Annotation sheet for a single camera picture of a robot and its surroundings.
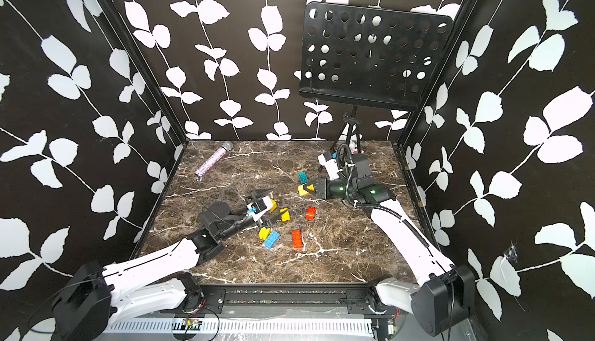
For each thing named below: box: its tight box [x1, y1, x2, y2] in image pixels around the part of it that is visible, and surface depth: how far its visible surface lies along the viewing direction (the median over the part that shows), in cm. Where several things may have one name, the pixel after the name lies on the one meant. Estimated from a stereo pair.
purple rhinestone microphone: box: [194, 141, 234, 177], surface depth 113 cm
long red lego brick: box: [292, 229, 303, 249], surface depth 88 cm
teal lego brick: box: [298, 172, 310, 184], surface depth 106 cm
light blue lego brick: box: [263, 230, 282, 249], surface depth 88 cm
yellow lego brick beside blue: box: [258, 227, 272, 242], surface depth 88 cm
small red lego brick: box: [305, 206, 317, 221], surface depth 96 cm
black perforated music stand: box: [299, 1, 454, 150], surface depth 65 cm
